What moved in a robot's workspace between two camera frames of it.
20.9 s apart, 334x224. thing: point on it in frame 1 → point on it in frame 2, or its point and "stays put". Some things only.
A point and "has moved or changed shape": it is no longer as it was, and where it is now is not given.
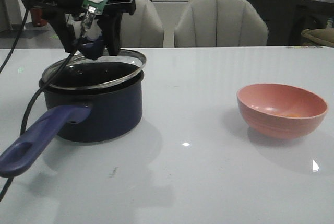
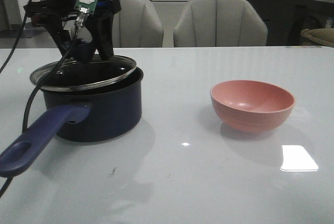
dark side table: (310, 14) stays put
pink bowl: (281, 111) → (251, 106)
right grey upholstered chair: (218, 21) stays put
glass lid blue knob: (92, 48) has moved or changed shape
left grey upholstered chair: (143, 28) stays put
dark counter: (278, 3) stays put
